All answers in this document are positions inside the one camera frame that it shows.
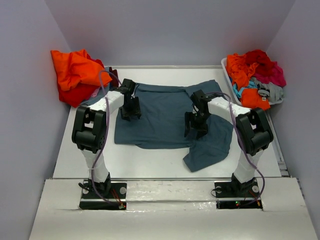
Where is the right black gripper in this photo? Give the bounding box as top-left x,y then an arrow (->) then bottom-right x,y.
184,110 -> 211,139

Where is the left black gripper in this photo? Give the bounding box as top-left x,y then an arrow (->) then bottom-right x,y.
119,96 -> 141,122

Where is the blue-grey t shirt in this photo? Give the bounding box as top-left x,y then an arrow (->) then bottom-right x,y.
114,80 -> 233,172

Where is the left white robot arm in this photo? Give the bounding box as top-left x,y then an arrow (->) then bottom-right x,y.
71,78 -> 142,198

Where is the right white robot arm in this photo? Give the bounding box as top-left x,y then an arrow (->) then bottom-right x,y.
184,90 -> 274,198

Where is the dark maroon folded t shirt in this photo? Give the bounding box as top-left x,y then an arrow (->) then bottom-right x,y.
108,66 -> 121,90

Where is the light blue folded t shirt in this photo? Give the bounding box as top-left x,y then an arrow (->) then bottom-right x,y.
80,86 -> 110,107

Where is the pink folded t shirt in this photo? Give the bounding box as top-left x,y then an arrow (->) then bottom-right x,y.
91,87 -> 101,98

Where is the cyan crumpled t shirt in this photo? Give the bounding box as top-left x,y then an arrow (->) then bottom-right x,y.
232,83 -> 248,99

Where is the red folded t shirt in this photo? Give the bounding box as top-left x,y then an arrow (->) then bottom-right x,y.
57,83 -> 98,108

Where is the white perforated plastic basket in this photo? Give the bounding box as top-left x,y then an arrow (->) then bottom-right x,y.
221,57 -> 243,106

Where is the orange crumpled t shirt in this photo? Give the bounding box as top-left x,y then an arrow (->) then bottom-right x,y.
226,53 -> 271,110

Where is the orange folded t shirt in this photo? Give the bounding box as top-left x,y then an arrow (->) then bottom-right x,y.
50,49 -> 112,92

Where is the grey crumpled t shirt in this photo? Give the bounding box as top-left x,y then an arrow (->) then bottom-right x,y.
250,77 -> 284,105

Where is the red crumpled t shirt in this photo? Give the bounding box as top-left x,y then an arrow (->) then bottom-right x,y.
245,49 -> 275,77

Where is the magenta crumpled t shirt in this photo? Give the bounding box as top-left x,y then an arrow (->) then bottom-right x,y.
259,61 -> 287,87

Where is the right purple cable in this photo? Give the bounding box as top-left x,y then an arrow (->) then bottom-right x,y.
203,91 -> 266,207

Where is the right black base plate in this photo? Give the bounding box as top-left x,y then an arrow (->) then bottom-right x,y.
210,179 -> 263,210

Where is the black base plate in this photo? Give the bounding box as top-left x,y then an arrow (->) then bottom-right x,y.
78,180 -> 127,211
210,179 -> 263,210

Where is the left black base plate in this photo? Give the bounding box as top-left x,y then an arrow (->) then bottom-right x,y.
78,180 -> 127,211

